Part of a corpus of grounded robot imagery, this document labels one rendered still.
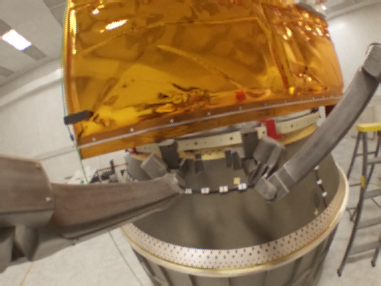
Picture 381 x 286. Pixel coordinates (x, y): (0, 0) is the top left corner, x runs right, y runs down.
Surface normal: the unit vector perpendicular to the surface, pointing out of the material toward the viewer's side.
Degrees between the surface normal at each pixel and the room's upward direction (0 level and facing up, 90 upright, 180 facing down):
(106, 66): 97
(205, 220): 62
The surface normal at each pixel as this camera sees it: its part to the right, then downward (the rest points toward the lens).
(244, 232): -0.21, -0.28
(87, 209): 0.75, -0.66
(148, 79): 0.22, 0.25
